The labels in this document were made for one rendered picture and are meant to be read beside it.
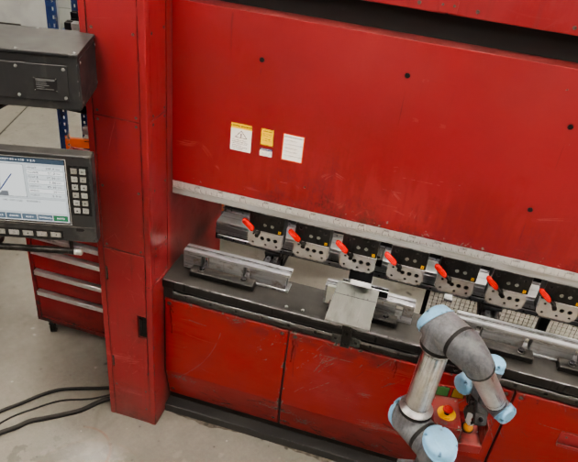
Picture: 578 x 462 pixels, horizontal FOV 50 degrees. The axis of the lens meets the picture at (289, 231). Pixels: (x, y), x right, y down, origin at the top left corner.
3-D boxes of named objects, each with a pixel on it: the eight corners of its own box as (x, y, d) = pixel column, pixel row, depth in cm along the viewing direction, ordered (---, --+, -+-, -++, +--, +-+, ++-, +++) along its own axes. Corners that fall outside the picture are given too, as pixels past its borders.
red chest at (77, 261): (38, 336, 360) (15, 186, 306) (85, 286, 401) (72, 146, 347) (117, 358, 351) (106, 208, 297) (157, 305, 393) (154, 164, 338)
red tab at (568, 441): (556, 445, 261) (561, 434, 257) (555, 442, 263) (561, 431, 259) (593, 456, 258) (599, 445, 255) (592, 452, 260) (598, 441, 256)
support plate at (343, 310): (324, 320, 246) (324, 318, 246) (338, 282, 268) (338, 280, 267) (369, 332, 243) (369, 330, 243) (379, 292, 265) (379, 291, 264)
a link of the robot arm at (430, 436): (430, 485, 201) (440, 459, 194) (405, 454, 211) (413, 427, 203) (458, 471, 207) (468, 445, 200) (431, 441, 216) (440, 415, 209)
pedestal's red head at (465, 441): (427, 445, 241) (438, 414, 231) (424, 413, 254) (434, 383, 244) (478, 454, 240) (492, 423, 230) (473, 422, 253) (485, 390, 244)
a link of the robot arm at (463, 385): (476, 392, 210) (500, 381, 215) (454, 369, 218) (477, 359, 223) (472, 408, 214) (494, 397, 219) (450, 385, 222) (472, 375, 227)
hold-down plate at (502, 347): (457, 345, 259) (459, 340, 257) (458, 336, 263) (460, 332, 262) (531, 364, 254) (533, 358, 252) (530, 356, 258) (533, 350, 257)
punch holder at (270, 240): (247, 244, 267) (250, 211, 258) (253, 234, 274) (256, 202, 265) (280, 252, 264) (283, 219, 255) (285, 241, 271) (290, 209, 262)
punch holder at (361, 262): (338, 266, 260) (343, 233, 251) (341, 255, 267) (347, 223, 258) (372, 274, 257) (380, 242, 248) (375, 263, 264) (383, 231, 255)
